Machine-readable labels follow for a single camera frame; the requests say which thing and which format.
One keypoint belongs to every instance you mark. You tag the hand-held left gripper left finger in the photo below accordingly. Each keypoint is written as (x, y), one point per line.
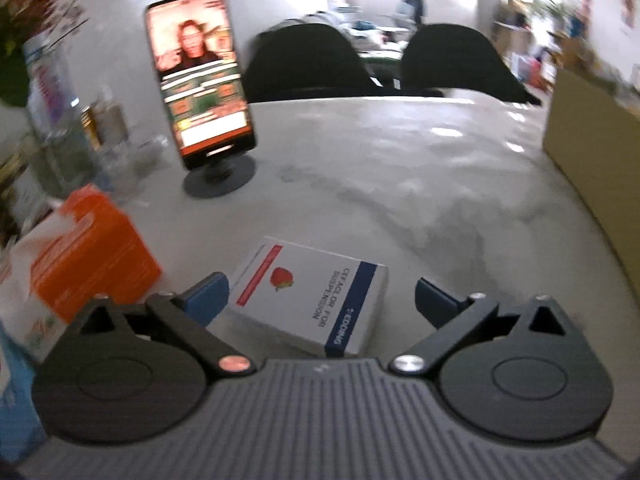
(205, 297)

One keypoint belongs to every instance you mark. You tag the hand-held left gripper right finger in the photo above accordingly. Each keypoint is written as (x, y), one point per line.
(436, 301)

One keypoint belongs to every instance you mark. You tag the white strawberry medicine box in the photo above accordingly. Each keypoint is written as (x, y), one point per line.
(305, 295)

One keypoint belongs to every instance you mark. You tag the brown cardboard box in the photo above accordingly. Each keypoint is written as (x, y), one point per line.
(595, 160)

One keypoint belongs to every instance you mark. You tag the white marble desktop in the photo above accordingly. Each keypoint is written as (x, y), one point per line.
(400, 185)

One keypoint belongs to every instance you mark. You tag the round grey phone stand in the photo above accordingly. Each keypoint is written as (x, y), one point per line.
(220, 182)

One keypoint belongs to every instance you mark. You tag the orange tissue box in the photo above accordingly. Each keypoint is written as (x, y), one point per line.
(95, 255)

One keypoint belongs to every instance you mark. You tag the clear spray bottle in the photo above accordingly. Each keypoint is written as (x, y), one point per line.
(114, 125)

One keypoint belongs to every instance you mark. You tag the glass vase with plant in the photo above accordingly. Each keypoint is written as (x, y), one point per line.
(55, 155)

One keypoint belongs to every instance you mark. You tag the blue cartoon patch box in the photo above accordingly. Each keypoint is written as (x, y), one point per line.
(17, 395)

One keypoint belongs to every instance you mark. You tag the black smartphone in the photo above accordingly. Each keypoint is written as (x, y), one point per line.
(200, 75)

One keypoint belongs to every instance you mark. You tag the black chair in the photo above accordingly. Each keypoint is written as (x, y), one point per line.
(460, 67)
(305, 65)

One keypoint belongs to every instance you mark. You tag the purple white toothpaste tube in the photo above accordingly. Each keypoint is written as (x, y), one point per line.
(47, 90)

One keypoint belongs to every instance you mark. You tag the grey sofa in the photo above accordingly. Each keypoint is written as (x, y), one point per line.
(350, 30)

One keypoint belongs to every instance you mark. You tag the white office chair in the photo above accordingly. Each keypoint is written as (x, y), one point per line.
(411, 7)

